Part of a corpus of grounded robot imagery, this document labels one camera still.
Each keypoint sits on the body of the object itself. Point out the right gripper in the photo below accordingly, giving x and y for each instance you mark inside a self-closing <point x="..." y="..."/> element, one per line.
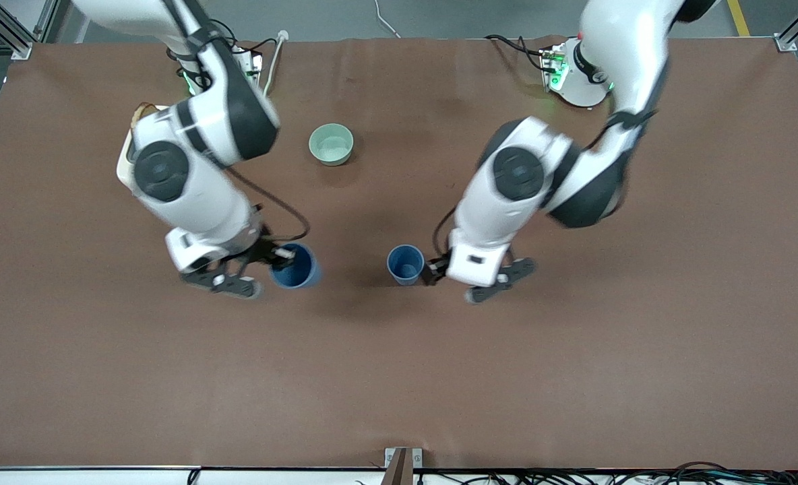
<point x="261" y="250"/>

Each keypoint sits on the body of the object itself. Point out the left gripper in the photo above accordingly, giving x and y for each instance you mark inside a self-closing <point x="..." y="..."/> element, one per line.
<point x="438" y="268"/>

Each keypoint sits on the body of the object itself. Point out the blue plastic cup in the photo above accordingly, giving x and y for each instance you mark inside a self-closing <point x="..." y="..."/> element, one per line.
<point x="301" y="273"/>
<point x="404" y="264"/>

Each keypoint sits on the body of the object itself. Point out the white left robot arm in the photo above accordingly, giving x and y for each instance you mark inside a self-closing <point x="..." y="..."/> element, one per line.
<point x="520" y="175"/>

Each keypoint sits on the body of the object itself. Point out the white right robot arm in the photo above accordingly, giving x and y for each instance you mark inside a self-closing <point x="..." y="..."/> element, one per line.
<point x="163" y="168"/>

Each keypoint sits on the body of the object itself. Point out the brown table cover sheet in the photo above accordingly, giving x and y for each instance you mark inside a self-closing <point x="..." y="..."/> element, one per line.
<point x="399" y="377"/>

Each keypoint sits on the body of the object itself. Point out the green bowl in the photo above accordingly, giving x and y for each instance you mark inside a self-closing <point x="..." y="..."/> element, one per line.
<point x="331" y="144"/>

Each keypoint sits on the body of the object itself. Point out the cream white toaster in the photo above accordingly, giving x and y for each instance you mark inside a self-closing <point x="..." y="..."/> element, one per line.
<point x="124" y="168"/>

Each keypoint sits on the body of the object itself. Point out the brown bread slice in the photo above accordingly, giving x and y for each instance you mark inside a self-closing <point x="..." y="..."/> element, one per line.
<point x="144" y="106"/>

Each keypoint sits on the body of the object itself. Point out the metal table bracket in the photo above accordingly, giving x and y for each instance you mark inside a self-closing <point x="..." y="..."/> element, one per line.
<point x="402" y="465"/>

